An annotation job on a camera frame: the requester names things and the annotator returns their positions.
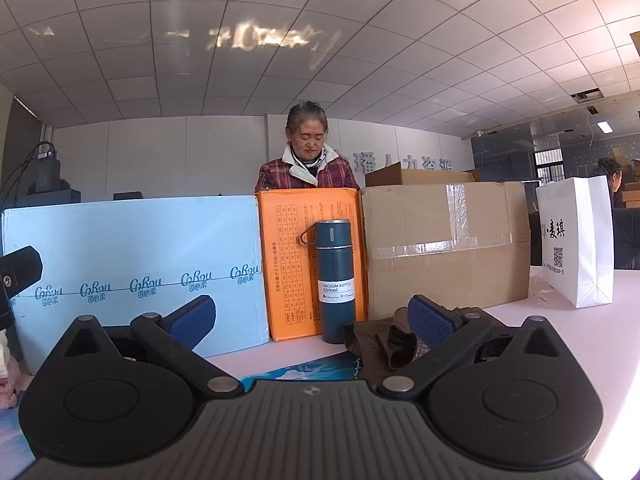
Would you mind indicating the black chair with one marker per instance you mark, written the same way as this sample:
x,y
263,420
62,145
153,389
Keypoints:
x,y
627,235

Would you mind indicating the light blue carton box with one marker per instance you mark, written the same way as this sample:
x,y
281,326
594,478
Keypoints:
x,y
125,240

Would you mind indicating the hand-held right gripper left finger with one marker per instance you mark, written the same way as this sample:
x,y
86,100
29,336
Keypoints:
x,y
192,317

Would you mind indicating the brown pants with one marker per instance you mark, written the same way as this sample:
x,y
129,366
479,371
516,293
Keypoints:
x,y
370,345

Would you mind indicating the white paper bag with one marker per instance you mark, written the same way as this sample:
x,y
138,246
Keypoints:
x,y
575,210

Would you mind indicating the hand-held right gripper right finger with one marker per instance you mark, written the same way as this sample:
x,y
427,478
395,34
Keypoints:
x,y
430,317

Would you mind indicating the clear plastic bag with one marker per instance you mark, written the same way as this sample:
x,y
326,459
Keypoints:
x,y
542,290

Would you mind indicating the large brown cardboard box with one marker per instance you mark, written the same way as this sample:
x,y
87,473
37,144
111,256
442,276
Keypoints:
x,y
425,270

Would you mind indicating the small open cardboard box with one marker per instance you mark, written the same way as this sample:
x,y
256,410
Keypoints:
x,y
415,177

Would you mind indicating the person's cream knit sweater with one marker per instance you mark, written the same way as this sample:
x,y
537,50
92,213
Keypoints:
x,y
6,375

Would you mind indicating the ceiling light panel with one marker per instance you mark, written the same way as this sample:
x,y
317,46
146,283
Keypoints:
x,y
605,127

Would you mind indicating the printed cartoon mat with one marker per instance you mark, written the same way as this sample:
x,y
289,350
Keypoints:
x,y
300,372

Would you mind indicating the dark blue vacuum bottle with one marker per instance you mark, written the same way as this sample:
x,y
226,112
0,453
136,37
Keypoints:
x,y
335,260

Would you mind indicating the black power adapter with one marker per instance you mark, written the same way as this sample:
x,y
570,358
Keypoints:
x,y
45,175

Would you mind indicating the stack of cardboard boxes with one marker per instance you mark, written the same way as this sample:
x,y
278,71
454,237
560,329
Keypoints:
x,y
630,170

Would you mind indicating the orange printed box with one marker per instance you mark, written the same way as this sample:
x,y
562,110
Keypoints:
x,y
285,240

